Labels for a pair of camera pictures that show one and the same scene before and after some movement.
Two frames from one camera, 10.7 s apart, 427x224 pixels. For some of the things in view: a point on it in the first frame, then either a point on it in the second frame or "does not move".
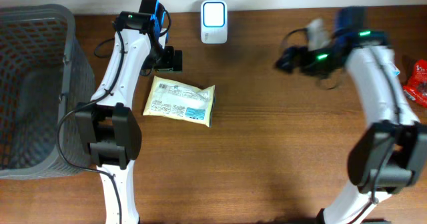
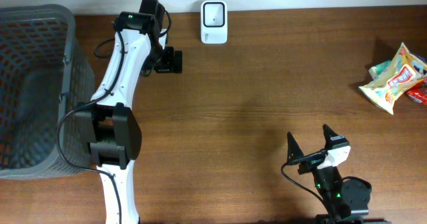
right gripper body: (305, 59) to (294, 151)
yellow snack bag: (169, 99) to (405, 69)
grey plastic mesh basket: (45, 74) does not move
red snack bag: (417, 87) does not move
